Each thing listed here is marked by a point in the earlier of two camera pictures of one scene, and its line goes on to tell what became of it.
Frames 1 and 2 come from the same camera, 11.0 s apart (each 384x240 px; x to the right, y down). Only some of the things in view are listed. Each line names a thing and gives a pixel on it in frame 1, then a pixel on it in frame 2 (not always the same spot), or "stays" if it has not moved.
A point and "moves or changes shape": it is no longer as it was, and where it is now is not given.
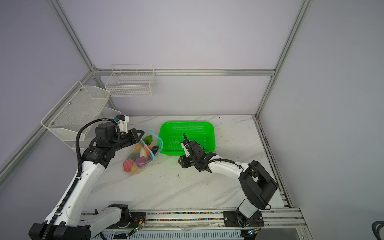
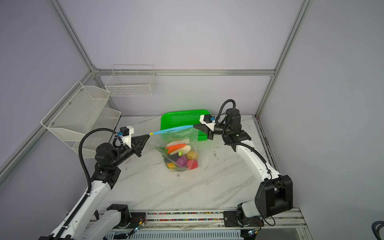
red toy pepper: (127, 165) moves or changes shape
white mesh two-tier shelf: (82, 105) stays
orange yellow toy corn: (137, 148) moves or changes shape
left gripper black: (132, 133) → (137, 144)
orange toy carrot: (148, 140) → (171, 149)
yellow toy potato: (134, 168) moves or changes shape
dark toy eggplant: (154, 149) → (171, 158)
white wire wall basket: (130, 80) stays
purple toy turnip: (141, 161) moves or changes shape
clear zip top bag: (143, 153) → (178, 147)
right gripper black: (183, 163) → (199, 126)
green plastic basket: (172, 133) → (174, 119)
